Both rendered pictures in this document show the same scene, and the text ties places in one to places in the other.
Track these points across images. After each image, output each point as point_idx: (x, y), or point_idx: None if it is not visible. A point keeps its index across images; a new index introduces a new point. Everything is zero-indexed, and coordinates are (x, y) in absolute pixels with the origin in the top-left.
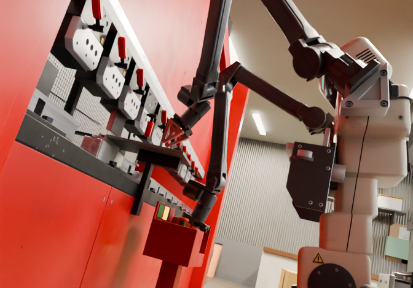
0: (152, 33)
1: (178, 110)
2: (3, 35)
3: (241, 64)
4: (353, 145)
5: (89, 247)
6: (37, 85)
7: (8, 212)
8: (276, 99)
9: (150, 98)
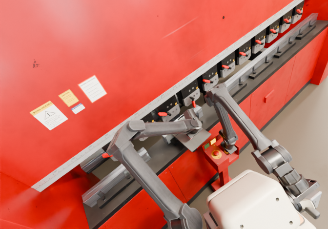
0: (156, 83)
1: (232, 39)
2: None
3: (214, 93)
4: None
5: (171, 179)
6: None
7: (127, 214)
8: (241, 129)
9: (187, 89)
